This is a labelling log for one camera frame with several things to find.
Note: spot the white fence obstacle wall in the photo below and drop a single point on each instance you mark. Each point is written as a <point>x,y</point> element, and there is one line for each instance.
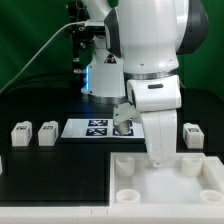
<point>115,215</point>

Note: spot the white marker board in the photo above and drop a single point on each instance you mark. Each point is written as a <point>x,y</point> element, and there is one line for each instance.
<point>98,128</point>

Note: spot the black camera on mount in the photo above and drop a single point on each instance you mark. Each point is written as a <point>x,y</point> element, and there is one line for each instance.
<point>87,18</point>

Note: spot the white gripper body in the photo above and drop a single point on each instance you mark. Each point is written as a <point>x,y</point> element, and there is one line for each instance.
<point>153,103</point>

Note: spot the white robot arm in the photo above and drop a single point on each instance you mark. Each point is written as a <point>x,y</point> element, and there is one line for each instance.
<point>147,35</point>

